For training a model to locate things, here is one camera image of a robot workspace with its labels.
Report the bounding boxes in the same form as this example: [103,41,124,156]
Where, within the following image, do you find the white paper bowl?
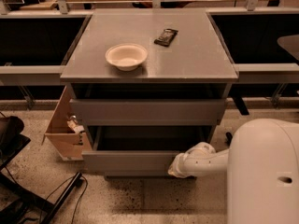
[106,43,148,71]

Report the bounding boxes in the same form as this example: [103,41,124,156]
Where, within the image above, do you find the wooden box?
[45,88,92,161]

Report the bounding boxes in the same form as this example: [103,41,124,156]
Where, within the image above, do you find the grey drawer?
[70,99,225,126]
[82,126,214,176]

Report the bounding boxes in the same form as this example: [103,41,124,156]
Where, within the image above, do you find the black stand leg left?
[40,172,82,224]

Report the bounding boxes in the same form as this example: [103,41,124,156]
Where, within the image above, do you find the black stand leg right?
[225,132,233,146]

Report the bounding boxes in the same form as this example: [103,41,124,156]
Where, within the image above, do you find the black stand leg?
[40,172,82,224]
[225,132,233,146]

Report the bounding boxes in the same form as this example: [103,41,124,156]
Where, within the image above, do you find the black chair left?
[0,116,30,170]

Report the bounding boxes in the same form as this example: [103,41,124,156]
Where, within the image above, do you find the black snack packet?
[154,28,178,47]

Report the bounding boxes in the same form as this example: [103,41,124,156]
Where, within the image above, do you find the black cable on floor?
[37,175,89,224]

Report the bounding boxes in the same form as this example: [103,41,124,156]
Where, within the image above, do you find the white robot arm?
[168,119,299,224]

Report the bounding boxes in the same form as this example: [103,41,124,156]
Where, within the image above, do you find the grey top drawer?
[70,99,225,126]

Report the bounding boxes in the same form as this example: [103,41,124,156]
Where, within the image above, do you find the grey drawer cabinet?
[60,7,240,177]

